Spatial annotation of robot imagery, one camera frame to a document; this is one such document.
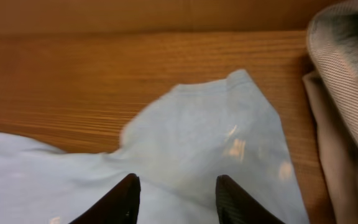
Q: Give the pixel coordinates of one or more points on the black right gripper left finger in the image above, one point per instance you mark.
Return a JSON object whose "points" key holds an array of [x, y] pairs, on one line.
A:
{"points": [[119, 206]]}

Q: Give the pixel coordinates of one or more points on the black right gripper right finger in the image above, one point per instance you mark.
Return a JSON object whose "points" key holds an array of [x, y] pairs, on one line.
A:
{"points": [[235, 206]]}

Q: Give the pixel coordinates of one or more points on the light blue t-shirt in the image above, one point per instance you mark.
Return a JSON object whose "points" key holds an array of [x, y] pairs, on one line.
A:
{"points": [[178, 146]]}

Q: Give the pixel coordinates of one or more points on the folded beige garment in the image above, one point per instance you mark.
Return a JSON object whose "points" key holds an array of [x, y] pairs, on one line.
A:
{"points": [[337, 151]]}

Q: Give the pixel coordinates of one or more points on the folded grey garment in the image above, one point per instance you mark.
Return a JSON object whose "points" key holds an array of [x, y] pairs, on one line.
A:
{"points": [[332, 43]]}

